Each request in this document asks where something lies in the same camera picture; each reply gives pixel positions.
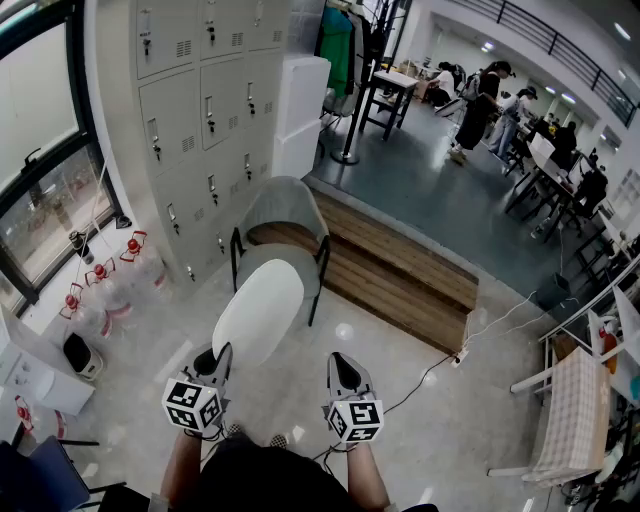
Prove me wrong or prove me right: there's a black-framed window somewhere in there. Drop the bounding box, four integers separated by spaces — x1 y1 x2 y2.
0 0 124 316

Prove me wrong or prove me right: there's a black thermos bottle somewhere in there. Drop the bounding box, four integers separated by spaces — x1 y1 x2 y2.
68 230 96 266

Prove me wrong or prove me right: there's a person's black clothing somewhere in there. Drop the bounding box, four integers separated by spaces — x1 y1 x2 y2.
149 433 441 512

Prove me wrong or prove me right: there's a grey chair black frame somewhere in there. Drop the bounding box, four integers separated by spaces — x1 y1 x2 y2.
229 175 332 327

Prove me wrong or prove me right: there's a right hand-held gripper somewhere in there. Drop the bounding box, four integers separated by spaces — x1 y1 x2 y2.
326 352 385 444

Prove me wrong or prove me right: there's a black floor cable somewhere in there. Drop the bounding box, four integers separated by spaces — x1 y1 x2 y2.
382 353 455 416

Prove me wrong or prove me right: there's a wooden step platform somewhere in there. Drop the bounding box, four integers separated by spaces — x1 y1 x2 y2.
248 188 480 357

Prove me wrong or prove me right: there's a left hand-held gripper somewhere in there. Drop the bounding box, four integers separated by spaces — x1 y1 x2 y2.
161 341 234 434

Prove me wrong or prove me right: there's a black-legged white-top table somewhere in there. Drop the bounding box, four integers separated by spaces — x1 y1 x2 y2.
358 69 419 142

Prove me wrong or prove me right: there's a long black work table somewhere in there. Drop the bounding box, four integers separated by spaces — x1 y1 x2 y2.
503 144 604 244

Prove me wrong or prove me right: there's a black coat rack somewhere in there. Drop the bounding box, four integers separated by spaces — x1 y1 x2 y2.
329 0 401 166

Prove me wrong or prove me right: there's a grey metal locker cabinet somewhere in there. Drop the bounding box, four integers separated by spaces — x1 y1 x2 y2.
134 0 297 292

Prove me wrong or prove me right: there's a grey trash bin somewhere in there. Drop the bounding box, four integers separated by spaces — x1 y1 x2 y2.
535 272 572 312

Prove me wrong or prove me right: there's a green garment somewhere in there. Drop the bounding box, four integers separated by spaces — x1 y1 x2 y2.
319 7 354 99

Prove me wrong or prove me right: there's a dark blue folding chair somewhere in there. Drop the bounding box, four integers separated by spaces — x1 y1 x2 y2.
0 434 127 512

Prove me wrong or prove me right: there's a person's right forearm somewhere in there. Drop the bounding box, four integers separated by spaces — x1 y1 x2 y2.
344 442 391 509

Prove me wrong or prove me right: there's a white cable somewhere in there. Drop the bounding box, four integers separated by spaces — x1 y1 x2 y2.
462 292 581 351

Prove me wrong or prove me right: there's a white low cabinet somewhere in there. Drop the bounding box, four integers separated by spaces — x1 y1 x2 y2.
0 304 96 417

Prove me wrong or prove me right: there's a white metal rack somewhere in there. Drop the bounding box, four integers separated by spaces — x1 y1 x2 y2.
487 269 640 481

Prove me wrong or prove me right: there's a clear water bottle red handle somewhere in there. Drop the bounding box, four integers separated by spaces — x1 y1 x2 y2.
13 394 69 442
83 257 134 321
58 282 114 342
119 230 167 297

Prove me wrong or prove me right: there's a white space heater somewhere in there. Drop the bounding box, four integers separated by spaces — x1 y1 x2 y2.
62 331 105 381

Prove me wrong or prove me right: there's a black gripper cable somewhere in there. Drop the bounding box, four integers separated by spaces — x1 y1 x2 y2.
311 441 357 475

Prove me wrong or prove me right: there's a checkered cloth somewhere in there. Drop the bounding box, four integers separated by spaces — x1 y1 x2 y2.
522 346 612 487

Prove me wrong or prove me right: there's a black balcony railing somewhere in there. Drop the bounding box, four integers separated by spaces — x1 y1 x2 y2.
449 0 639 127

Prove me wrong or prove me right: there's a white cardboard box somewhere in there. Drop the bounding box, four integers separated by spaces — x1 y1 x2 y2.
528 131 557 162

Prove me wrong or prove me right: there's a person's left forearm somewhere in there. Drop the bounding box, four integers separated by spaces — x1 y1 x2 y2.
159 430 204 507

